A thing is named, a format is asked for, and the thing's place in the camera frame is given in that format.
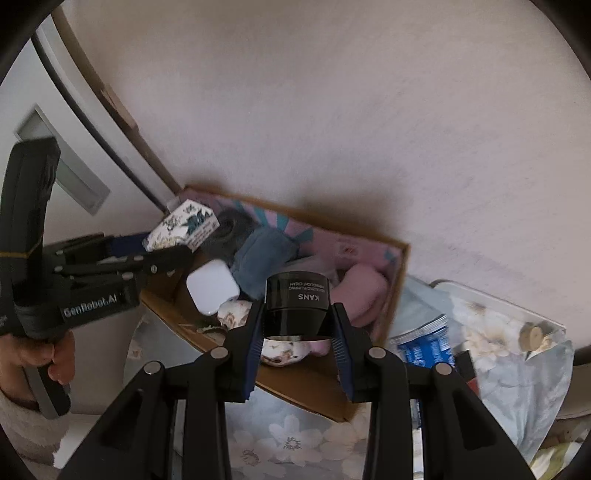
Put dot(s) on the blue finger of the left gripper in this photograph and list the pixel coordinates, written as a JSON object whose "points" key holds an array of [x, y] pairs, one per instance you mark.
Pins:
{"points": [[127, 244]]}

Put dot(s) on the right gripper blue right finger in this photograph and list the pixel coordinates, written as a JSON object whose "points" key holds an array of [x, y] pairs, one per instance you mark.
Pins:
{"points": [[342, 346]]}

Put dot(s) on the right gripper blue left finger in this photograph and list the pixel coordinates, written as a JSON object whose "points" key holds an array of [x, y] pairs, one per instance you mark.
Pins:
{"points": [[252, 346]]}

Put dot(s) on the pink fluffy sock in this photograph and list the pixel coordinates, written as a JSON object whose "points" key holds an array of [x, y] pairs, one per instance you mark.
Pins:
{"points": [[319, 348], [362, 291]]}

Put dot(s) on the white patterned sock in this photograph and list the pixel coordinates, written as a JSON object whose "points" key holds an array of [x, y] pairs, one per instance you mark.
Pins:
{"points": [[234, 314]]}

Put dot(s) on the black KANS cream jar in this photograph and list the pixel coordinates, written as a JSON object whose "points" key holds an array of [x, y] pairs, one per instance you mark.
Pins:
{"points": [[297, 304]]}

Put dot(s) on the floral tissue packet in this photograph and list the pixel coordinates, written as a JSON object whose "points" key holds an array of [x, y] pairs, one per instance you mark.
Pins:
{"points": [[190, 224]]}

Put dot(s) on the white rounded plastic case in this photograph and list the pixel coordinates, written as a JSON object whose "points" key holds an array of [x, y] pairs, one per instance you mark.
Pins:
{"points": [[210, 285]]}

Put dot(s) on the blue wet wipes pack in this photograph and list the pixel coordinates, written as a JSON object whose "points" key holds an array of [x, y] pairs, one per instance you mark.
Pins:
{"points": [[426, 345]]}

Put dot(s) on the dark grey fluffy cloth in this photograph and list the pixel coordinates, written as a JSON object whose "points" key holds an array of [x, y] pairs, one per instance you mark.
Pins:
{"points": [[253, 252]]}

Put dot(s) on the dark red lipstick tube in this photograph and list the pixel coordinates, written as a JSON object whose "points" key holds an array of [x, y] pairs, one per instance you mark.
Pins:
{"points": [[465, 367]]}

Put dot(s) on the beige cream jar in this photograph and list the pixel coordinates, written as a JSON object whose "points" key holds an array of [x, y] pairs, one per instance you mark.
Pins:
{"points": [[533, 339]]}

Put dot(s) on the clear dental floss box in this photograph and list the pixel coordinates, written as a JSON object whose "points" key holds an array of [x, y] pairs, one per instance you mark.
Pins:
{"points": [[314, 264]]}

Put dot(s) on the white fluffy sleeve forearm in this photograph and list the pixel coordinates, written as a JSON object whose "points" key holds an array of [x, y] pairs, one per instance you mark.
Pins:
{"points": [[34, 437]]}

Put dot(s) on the person left hand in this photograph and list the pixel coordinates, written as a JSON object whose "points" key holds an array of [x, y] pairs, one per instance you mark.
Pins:
{"points": [[19, 353]]}

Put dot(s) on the white table tray edge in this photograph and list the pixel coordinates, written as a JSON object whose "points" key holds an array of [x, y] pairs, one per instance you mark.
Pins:
{"points": [[474, 307]]}

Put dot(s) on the floral grey blue cloth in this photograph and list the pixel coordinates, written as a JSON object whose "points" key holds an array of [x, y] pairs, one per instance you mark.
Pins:
{"points": [[328, 438]]}

